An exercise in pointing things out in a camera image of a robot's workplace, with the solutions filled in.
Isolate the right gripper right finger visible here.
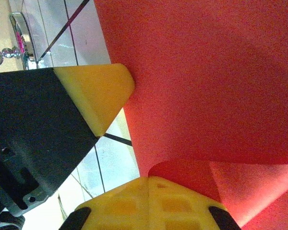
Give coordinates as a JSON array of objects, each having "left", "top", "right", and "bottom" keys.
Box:
[{"left": 148, "top": 176, "right": 242, "bottom": 230}]

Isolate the red cloth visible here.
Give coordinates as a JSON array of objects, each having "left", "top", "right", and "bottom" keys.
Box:
[{"left": 93, "top": 0, "right": 288, "bottom": 230}]

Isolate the chrome wire glass stand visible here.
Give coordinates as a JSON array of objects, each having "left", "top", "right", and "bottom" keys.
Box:
[{"left": 0, "top": 11, "right": 36, "bottom": 70}]

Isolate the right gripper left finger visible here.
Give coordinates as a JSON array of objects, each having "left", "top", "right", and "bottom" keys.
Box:
[{"left": 61, "top": 176, "right": 149, "bottom": 230}]

